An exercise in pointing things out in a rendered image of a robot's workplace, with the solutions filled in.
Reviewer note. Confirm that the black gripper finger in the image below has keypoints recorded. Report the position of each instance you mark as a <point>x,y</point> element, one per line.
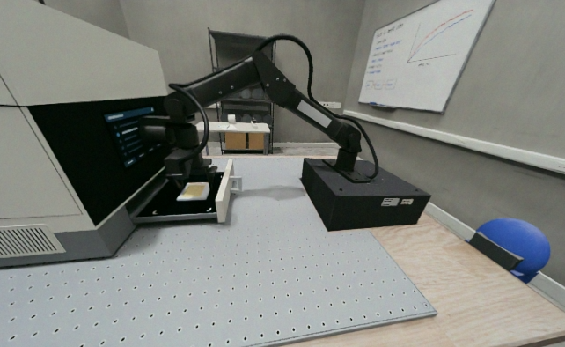
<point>210,179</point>
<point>179,184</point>

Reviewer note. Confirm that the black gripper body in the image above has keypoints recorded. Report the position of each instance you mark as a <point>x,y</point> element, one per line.
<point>204,169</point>

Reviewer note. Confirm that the grey lab imager with drawer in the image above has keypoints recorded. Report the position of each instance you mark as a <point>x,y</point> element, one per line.
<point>71,155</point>

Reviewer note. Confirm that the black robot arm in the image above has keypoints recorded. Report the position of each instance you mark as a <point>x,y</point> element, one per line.
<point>277,88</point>

